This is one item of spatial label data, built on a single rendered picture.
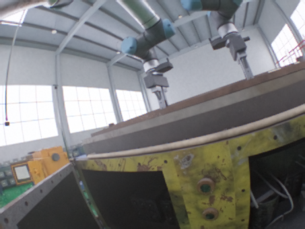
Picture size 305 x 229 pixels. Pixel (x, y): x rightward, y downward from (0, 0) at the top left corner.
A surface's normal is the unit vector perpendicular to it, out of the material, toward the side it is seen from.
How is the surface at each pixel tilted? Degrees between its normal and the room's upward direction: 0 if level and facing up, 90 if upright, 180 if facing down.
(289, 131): 90
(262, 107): 90
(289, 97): 90
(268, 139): 90
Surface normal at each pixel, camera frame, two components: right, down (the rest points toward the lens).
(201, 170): -0.50, 0.09
